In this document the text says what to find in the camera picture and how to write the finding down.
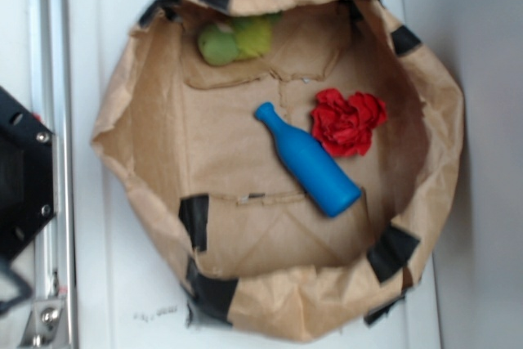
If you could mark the aluminium frame rail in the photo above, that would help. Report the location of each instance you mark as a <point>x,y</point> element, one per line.
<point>53,318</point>

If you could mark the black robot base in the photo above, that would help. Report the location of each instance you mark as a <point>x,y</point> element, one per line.
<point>27,188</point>

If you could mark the green plush toy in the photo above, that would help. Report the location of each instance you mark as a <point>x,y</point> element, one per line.
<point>237,38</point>

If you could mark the crumpled red paper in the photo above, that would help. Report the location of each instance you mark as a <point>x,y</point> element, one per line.
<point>344,125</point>

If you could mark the blue plastic bottle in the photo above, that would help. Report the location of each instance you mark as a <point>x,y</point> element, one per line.
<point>313,167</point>

